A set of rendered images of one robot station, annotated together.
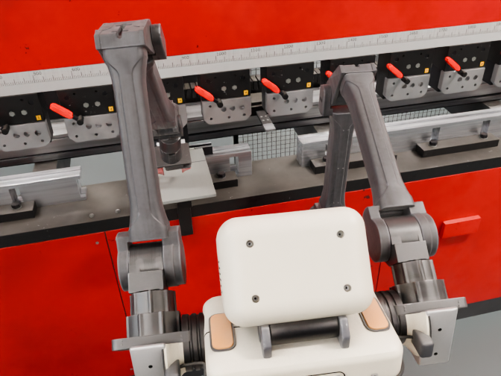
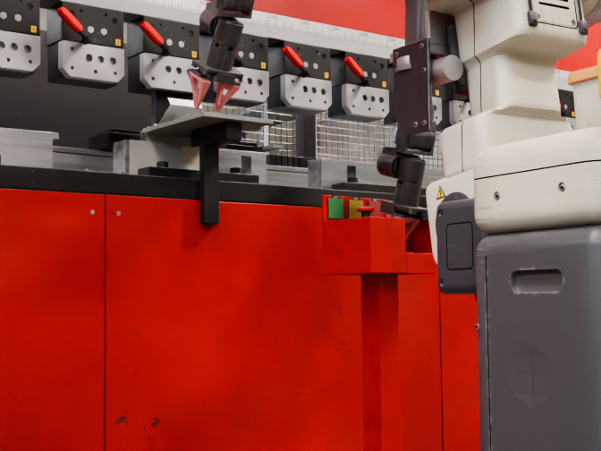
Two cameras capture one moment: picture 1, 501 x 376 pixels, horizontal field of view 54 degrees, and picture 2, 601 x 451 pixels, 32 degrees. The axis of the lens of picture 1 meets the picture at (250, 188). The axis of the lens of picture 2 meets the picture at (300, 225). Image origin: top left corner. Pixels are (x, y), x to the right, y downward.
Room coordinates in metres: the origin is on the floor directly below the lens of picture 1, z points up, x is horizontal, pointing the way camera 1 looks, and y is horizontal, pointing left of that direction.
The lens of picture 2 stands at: (-0.97, 1.04, 0.59)
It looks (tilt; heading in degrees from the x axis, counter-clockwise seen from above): 4 degrees up; 335
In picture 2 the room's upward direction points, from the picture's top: 1 degrees counter-clockwise
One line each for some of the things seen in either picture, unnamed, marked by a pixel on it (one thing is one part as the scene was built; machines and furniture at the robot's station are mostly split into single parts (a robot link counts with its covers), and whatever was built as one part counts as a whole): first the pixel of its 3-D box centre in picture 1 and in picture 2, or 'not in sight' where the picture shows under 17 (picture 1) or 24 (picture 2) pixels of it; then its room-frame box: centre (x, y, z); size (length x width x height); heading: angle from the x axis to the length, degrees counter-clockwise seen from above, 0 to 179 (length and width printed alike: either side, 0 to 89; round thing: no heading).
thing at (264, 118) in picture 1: (261, 111); (249, 148); (1.62, -0.05, 1.01); 0.26 x 0.12 x 0.05; 12
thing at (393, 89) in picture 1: (403, 71); (411, 96); (1.55, -0.52, 1.18); 0.15 x 0.09 x 0.17; 102
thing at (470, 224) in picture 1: (460, 227); not in sight; (1.45, -0.79, 0.59); 0.15 x 0.02 x 0.07; 102
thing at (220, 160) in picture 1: (192, 166); (192, 167); (1.40, 0.19, 0.92); 0.39 x 0.06 x 0.10; 102
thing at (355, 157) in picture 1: (353, 160); (381, 191); (1.46, -0.36, 0.89); 0.30 x 0.05 x 0.03; 102
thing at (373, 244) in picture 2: not in sight; (378, 234); (1.10, -0.14, 0.75); 0.20 x 0.16 x 0.18; 104
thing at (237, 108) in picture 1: (224, 92); (234, 69); (1.42, 0.07, 1.18); 0.15 x 0.09 x 0.17; 102
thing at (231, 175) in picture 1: (191, 185); (199, 178); (1.34, 0.19, 0.89); 0.30 x 0.05 x 0.03; 102
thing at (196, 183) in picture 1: (179, 174); (206, 126); (1.24, 0.21, 1.00); 0.26 x 0.18 x 0.01; 12
